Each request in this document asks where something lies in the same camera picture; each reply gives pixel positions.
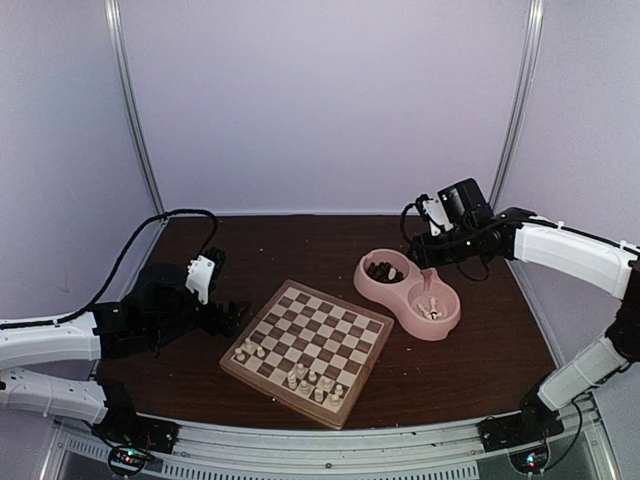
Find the white chess pieces pile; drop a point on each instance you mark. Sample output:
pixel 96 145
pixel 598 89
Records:
pixel 429 309

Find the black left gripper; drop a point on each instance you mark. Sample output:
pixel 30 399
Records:
pixel 231 319

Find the white king piece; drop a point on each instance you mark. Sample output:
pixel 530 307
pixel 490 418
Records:
pixel 299 371

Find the front aluminium rail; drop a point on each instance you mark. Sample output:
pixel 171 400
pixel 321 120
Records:
pixel 452 450

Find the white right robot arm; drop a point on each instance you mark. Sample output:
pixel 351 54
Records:
pixel 462 225

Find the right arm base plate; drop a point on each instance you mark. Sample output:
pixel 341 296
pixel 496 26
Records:
pixel 498 433

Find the white bishop piece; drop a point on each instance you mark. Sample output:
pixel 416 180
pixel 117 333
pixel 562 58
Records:
pixel 303 387

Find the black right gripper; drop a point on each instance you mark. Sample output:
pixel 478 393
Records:
pixel 426 256

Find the aluminium frame post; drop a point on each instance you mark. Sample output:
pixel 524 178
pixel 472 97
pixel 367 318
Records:
pixel 528 64
pixel 117 37

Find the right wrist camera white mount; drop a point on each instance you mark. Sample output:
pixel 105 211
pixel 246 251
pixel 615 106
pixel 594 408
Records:
pixel 433 213

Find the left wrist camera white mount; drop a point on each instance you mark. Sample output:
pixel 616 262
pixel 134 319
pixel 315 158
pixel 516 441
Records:
pixel 202 273

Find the right aluminium frame post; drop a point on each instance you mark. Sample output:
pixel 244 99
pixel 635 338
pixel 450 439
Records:
pixel 528 64

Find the pink double bowl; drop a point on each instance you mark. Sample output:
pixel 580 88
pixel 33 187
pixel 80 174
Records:
pixel 400 298

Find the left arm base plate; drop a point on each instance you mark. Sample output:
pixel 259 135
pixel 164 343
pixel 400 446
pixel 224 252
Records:
pixel 148 434

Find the dark chess pieces pile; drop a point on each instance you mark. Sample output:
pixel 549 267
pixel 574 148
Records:
pixel 384 272

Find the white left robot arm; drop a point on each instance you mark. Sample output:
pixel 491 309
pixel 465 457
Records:
pixel 164 303

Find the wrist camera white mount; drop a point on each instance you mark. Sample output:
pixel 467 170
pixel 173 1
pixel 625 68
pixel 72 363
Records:
pixel 433 213
pixel 202 273

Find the white rook piece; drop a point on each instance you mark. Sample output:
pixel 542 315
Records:
pixel 334 399

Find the wooden chess board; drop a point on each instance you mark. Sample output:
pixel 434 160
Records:
pixel 338 340

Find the left aluminium frame post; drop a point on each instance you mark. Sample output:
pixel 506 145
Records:
pixel 117 37

